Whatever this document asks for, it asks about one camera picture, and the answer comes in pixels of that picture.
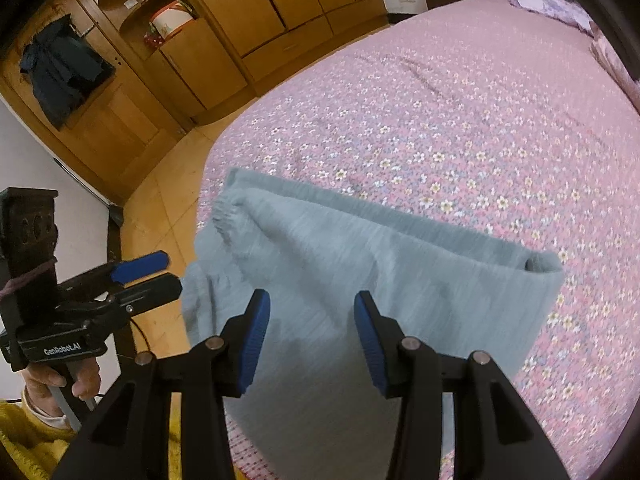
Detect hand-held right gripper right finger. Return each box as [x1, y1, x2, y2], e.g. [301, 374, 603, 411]
[353, 290, 572, 480]

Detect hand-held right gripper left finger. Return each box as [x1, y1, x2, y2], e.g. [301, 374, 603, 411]
[50, 289, 272, 480]

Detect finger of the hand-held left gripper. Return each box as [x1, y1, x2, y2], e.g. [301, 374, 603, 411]
[61, 250, 171, 302]
[59, 273, 184, 329]

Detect grey-green pants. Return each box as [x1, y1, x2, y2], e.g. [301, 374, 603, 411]
[180, 167, 565, 480]

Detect person's left forearm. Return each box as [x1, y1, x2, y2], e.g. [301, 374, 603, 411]
[0, 394, 82, 480]

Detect person's left hand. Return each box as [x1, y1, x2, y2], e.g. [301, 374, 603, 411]
[22, 356, 102, 414]

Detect dark wooden stand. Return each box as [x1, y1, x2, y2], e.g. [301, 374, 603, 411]
[0, 187, 137, 361]

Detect yellow fuzzy garment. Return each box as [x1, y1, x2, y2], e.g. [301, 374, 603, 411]
[167, 392, 185, 480]

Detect dark hanging jacket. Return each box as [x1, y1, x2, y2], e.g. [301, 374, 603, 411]
[19, 14, 117, 132]

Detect wooden wardrobe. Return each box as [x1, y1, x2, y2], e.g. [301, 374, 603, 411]
[0, 0, 392, 207]

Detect bed with pink floral sheet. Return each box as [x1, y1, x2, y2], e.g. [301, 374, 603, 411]
[195, 0, 640, 480]

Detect white round container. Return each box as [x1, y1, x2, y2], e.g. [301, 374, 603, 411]
[148, 0, 196, 42]

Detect pink floral quilt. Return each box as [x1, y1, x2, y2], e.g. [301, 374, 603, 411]
[589, 20, 640, 112]

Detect purple floral pillow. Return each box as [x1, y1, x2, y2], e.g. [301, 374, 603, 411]
[502, 0, 599, 39]

